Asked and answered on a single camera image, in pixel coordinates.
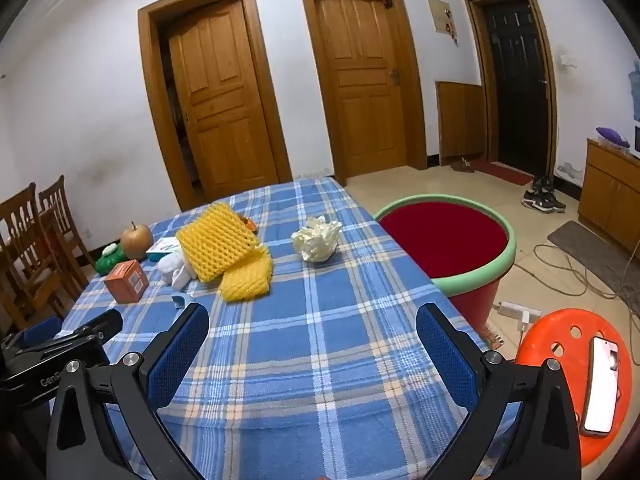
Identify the brown round pear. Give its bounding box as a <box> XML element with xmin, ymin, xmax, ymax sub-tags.
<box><xmin>121</xmin><ymin>221</ymin><xmax>154</xmax><ymax>261</ymax></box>

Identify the large yellow foam fruit net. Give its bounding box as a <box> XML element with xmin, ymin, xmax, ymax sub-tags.
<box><xmin>176</xmin><ymin>201</ymin><xmax>265</xmax><ymax>283</ymax></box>

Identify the small teal white box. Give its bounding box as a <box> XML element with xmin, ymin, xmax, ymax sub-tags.
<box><xmin>146</xmin><ymin>237</ymin><xmax>182</xmax><ymax>261</ymax></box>

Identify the beige wall cover board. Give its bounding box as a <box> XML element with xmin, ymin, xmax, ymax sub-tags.
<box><xmin>427</xmin><ymin>0</ymin><xmax>458</xmax><ymax>36</ymax></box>

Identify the wooden cabinet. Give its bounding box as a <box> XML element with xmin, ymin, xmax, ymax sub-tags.
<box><xmin>577</xmin><ymin>137</ymin><xmax>640</xmax><ymax>256</ymax></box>

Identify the white power strip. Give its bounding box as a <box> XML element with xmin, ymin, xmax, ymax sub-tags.
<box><xmin>495</xmin><ymin>301</ymin><xmax>543</xmax><ymax>331</ymax></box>

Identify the red doormat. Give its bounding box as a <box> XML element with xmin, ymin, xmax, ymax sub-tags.
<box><xmin>470</xmin><ymin>159</ymin><xmax>534</xmax><ymax>186</ymax></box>

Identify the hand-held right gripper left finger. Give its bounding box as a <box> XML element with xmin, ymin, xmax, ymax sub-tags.
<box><xmin>47</xmin><ymin>302</ymin><xmax>211</xmax><ymax>480</ymax></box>

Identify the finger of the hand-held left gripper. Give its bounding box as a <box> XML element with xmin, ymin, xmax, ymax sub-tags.
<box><xmin>22</xmin><ymin>317</ymin><xmax>65</xmax><ymax>345</ymax></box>
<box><xmin>66</xmin><ymin>308</ymin><xmax>124</xmax><ymax>347</ymax></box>

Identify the green toy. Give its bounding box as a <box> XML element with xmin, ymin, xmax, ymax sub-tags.
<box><xmin>95</xmin><ymin>244</ymin><xmax>131</xmax><ymax>275</ymax></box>

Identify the grey floor cable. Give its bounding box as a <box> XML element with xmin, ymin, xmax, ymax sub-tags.
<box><xmin>515</xmin><ymin>242</ymin><xmax>640</xmax><ymax>311</ymax></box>

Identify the smartphone with lit screen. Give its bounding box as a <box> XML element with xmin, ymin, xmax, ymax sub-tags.
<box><xmin>580</xmin><ymin>337</ymin><xmax>621</xmax><ymax>436</ymax></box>

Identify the wooden door ajar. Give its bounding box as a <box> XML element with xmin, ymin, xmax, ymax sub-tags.
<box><xmin>137</xmin><ymin>0</ymin><xmax>293</xmax><ymax>211</ymax></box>

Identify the pair of dark sneakers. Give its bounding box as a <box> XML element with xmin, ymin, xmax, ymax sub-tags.
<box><xmin>522</xmin><ymin>175</ymin><xmax>567</xmax><ymax>213</ymax></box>

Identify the white plastic bag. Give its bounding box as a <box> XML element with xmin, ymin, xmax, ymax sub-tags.
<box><xmin>159</xmin><ymin>250</ymin><xmax>198</xmax><ymax>291</ymax></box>

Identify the wooden wall panel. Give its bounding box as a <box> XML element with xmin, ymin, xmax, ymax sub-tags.
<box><xmin>435</xmin><ymin>80</ymin><xmax>488</xmax><ymax>166</ymax></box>

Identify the blue plaid tablecloth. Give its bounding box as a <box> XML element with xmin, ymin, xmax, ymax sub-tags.
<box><xmin>50</xmin><ymin>176</ymin><xmax>506</xmax><ymax>480</ymax></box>

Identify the grey floor mat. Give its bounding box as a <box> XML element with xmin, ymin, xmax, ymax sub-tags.
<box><xmin>547</xmin><ymin>220</ymin><xmax>640</xmax><ymax>296</ymax></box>

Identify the purple bag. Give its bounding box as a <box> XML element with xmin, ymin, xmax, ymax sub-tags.
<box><xmin>597</xmin><ymin>126</ymin><xmax>631</xmax><ymax>148</ymax></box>

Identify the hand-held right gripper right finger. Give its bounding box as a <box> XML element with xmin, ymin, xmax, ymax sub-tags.
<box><xmin>416</xmin><ymin>302</ymin><xmax>583</xmax><ymax>480</ymax></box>

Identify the black entrance door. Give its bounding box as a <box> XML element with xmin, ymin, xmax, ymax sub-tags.
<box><xmin>464</xmin><ymin>0</ymin><xmax>558</xmax><ymax>176</ymax></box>

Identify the orange cardboard box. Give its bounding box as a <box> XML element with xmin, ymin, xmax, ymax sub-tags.
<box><xmin>104</xmin><ymin>259</ymin><xmax>149</xmax><ymax>304</ymax></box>

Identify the red bucket with green rim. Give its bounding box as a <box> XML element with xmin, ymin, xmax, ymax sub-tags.
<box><xmin>373</xmin><ymin>195</ymin><xmax>517</xmax><ymax>333</ymax></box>

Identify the cream paper ball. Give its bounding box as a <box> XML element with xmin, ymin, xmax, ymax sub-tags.
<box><xmin>291</xmin><ymin>216</ymin><xmax>343</xmax><ymax>262</ymax></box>

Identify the closed wooden door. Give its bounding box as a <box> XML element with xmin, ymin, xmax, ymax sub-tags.
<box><xmin>297</xmin><ymin>0</ymin><xmax>428</xmax><ymax>186</ymax></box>

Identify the orange plastic stool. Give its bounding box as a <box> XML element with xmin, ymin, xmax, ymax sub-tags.
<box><xmin>515</xmin><ymin>308</ymin><xmax>633</xmax><ymax>471</ymax></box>

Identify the printed magazine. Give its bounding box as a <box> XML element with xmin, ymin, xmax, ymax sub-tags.
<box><xmin>481</xmin><ymin>327</ymin><xmax>506</xmax><ymax>353</ymax></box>

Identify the small yellow foam fruit net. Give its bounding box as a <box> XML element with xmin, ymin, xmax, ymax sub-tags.
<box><xmin>218</xmin><ymin>254</ymin><xmax>273</xmax><ymax>302</ymax></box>

